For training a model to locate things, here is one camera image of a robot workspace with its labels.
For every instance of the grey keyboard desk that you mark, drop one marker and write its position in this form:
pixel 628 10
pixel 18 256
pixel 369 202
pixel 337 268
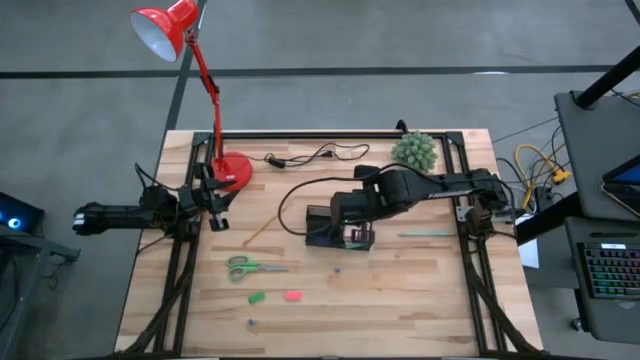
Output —
pixel 600 320

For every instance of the yellow pencil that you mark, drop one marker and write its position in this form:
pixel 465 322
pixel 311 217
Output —
pixel 260 230

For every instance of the green eraser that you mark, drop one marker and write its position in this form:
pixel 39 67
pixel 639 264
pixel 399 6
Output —
pixel 256 297

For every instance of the teal pencil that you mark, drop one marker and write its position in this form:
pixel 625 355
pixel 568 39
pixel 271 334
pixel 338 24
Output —
pixel 425 233

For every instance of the black equipment cart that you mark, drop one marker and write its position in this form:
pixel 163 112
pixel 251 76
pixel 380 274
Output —
pixel 20 280

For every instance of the white paper sheet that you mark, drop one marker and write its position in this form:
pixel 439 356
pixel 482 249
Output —
pixel 529 255

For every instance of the grey desk with pole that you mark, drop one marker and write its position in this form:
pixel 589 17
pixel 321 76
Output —
pixel 585 150

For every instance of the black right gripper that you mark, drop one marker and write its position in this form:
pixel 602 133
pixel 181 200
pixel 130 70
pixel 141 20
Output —
pixel 357 207

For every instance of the pink sticky note pad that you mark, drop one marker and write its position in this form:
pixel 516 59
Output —
pixel 363 237

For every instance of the green potted plant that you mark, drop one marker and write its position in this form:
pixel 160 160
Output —
pixel 415 151

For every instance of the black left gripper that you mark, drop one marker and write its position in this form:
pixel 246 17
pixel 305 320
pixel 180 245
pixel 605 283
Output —
pixel 200 197

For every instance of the pink eraser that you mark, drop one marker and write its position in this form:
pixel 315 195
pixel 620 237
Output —
pixel 293 296

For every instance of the black mesh desk organizer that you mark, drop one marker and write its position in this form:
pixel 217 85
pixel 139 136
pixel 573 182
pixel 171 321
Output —
pixel 320 227

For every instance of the backlit computer keyboard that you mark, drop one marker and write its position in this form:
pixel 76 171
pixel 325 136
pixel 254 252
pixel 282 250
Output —
pixel 612 270

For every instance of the black monitor pole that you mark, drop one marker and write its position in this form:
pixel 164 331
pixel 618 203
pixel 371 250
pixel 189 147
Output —
pixel 605 77

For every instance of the red desk lamp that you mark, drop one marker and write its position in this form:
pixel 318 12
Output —
pixel 230 172

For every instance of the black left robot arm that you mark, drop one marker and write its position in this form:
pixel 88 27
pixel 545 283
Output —
pixel 120 216

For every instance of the computer tower blue light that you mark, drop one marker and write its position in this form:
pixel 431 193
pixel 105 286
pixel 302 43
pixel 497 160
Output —
pixel 20 215

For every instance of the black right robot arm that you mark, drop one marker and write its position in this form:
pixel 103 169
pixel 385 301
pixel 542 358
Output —
pixel 440 192

